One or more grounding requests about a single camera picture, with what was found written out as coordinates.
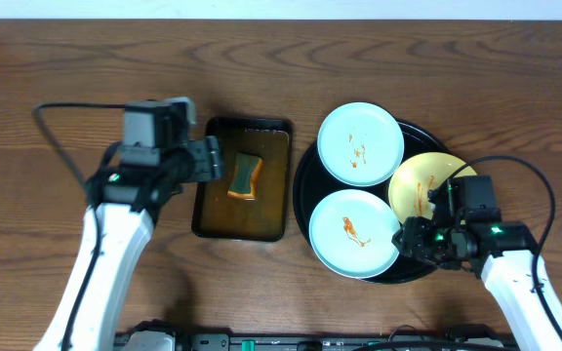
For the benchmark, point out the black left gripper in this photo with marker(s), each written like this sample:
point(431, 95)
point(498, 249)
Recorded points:
point(207, 161)

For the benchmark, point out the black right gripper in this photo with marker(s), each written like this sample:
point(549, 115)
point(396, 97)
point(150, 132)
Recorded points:
point(415, 240)

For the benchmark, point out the orange green scrub sponge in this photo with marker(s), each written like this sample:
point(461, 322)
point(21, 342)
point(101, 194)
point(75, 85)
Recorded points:
point(247, 169)

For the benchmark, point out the yellow plate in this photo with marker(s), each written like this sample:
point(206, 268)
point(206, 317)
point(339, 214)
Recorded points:
point(409, 186)

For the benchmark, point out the light blue plate bottom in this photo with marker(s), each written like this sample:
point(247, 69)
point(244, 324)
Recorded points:
point(351, 233)

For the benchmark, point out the light blue plate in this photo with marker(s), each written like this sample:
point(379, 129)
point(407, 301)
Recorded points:
point(351, 233)
point(360, 144)

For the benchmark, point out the light blue plate top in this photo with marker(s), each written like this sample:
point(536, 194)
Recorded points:
point(360, 144)

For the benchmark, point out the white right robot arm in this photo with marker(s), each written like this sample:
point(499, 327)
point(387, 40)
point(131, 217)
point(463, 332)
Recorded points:
point(505, 257)

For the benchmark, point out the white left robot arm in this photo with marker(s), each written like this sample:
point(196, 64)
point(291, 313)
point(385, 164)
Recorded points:
point(124, 205)

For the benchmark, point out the black rectangular water tray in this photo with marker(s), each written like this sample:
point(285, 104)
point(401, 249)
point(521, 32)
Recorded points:
point(215, 214)

